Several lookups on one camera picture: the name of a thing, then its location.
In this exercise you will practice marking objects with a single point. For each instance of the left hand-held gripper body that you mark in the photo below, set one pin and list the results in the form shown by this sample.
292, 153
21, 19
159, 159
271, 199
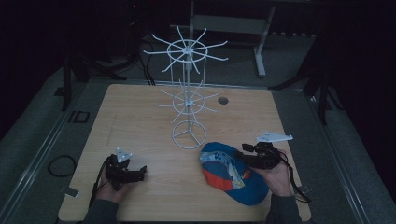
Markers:
120, 172

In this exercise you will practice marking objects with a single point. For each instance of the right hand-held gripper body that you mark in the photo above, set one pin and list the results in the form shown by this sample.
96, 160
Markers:
264, 158

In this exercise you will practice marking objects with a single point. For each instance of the blue and orange cap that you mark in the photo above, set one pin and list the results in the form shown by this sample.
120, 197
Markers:
224, 174

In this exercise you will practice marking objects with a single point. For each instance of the person's left hand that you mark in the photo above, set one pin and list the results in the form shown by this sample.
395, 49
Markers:
109, 193

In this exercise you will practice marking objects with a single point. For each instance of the person's right hand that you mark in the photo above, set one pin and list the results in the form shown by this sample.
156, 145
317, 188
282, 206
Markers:
278, 182

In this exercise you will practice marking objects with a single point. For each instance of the round table grommet hole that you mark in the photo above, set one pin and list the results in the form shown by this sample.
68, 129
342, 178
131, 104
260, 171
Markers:
223, 100

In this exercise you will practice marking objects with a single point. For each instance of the black metal stand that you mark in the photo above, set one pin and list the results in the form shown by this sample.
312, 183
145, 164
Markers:
323, 93
66, 84

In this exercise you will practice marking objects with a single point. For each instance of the grey metal table bracket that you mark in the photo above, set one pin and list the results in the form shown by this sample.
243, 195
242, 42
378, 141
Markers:
71, 192

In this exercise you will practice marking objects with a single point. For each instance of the black rectangular floor bracket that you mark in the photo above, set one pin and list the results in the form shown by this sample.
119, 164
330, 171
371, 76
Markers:
72, 116

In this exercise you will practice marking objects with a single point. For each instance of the white metal desk frame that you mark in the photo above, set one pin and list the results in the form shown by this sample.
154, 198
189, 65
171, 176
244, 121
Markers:
230, 24

